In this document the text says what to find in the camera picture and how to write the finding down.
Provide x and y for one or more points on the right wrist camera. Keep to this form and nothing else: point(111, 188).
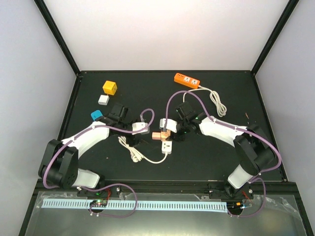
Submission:
point(168, 124)

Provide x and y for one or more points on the pink round object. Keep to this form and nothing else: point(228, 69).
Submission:
point(162, 135)

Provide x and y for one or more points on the blue plug adapter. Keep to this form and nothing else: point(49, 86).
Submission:
point(96, 114)

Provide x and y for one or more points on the light blue slotted strip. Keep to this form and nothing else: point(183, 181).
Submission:
point(137, 205)

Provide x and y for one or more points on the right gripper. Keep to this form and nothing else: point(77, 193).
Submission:
point(177, 138)

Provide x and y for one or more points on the yellow cube socket adapter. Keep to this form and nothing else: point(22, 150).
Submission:
point(110, 88)

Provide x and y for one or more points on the white charger plug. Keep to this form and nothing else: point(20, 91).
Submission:
point(103, 100)

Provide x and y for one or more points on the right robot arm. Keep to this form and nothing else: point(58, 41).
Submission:
point(253, 149)

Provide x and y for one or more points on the orange power strip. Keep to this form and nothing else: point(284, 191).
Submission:
point(186, 81)

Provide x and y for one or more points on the white socket adapter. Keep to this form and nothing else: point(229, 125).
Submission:
point(166, 147)

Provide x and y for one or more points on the clear plastic sheet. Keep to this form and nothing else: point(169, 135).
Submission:
point(273, 215)

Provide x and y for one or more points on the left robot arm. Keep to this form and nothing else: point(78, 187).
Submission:
point(60, 164)

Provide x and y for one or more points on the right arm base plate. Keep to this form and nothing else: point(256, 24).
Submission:
point(225, 191)

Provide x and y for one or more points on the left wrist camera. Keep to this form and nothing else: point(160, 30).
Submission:
point(140, 126)

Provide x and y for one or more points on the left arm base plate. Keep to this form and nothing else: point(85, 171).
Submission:
point(99, 191)

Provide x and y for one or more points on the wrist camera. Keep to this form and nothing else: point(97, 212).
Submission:
point(168, 124)
point(140, 126)

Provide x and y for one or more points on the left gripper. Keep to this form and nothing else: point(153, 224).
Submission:
point(132, 141)

